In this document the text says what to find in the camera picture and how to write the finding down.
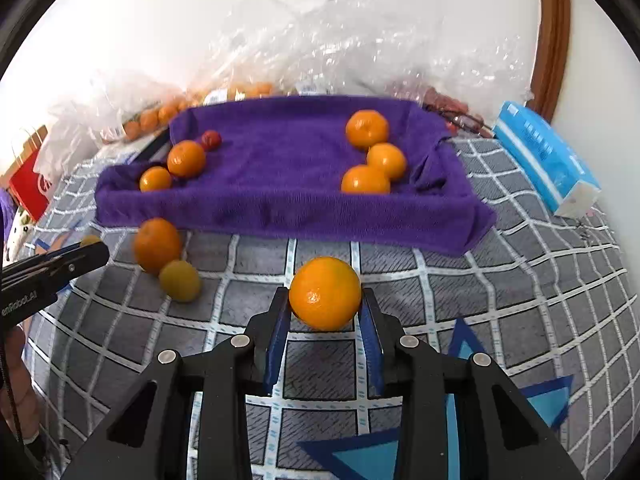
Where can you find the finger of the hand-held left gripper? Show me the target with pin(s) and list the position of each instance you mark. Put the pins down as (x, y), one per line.
(85, 259)

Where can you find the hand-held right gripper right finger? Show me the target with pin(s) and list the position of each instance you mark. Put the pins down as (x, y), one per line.
(372, 355)

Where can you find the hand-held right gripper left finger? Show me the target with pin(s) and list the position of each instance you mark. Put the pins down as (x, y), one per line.
(277, 355)

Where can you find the small yellow fruit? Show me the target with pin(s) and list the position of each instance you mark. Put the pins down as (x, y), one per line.
(90, 240)

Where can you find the orange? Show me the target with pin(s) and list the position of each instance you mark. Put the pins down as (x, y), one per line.
(155, 179)
(186, 158)
(367, 129)
(157, 245)
(365, 181)
(325, 292)
(387, 161)

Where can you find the small red fruit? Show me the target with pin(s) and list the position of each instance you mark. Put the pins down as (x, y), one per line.
(211, 140)

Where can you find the person's left hand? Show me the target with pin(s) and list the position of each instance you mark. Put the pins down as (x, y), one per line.
(20, 385)

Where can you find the red paper bag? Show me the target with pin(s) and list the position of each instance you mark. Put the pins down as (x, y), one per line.
(30, 190)

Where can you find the yellow-green round fruit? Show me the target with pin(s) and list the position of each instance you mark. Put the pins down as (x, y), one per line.
(180, 281)

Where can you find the white plastic bag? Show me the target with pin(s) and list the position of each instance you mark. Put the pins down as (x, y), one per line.
(75, 125)

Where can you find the grey grid printed blanket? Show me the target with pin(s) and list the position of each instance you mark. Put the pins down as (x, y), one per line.
(500, 285)

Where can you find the purple towel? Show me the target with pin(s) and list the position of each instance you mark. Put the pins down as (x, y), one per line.
(290, 170)

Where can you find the labelled plastic bag of oranges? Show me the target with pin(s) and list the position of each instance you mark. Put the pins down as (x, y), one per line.
(245, 91)

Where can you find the blue tissue pack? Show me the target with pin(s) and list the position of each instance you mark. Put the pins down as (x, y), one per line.
(545, 160)

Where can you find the plastic bag of red fruit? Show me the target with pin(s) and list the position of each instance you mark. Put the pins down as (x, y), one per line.
(442, 97)

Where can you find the crumpled clear plastic bag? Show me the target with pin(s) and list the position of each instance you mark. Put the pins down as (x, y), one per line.
(350, 45)

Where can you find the wooden door frame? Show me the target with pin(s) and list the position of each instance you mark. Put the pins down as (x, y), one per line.
(552, 35)

